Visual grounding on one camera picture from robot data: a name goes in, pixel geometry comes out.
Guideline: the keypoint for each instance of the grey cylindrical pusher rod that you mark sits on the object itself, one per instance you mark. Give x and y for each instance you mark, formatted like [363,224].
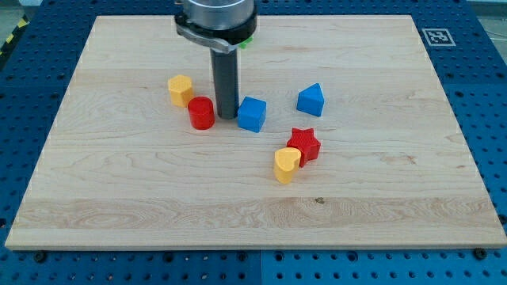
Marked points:
[225,79]

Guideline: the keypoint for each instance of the red star block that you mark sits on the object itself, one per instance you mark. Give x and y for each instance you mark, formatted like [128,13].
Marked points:
[304,141]

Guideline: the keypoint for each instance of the yellow heart block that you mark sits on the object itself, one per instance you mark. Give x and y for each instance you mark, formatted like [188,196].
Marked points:
[286,164]

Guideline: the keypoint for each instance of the green block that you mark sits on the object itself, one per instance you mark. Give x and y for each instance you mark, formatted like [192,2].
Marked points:
[244,43]

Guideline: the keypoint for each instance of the yellow hexagon block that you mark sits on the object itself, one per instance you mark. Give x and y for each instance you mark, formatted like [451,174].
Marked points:
[181,90]

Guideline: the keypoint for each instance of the red cylinder block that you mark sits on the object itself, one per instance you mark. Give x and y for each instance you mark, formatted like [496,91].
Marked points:
[201,113]

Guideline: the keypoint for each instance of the blue cube block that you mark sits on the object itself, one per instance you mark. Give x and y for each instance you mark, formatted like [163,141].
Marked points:
[251,114]

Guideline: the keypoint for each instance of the blue pentagon house block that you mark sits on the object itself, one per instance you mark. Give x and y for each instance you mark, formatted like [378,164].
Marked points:
[311,100]

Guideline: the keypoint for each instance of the light wooden board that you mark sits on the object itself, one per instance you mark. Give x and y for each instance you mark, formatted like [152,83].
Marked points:
[123,169]

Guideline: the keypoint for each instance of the white fiducial marker tag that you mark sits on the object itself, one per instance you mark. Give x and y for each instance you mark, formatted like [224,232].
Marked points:
[438,37]

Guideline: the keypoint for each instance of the black bolt left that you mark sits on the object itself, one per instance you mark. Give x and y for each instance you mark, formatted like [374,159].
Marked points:
[40,257]

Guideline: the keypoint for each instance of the black bolt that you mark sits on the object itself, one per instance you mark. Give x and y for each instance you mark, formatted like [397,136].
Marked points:
[40,257]
[480,253]

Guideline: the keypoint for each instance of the black bolt right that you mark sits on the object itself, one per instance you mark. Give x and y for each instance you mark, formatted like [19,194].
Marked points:
[480,253]

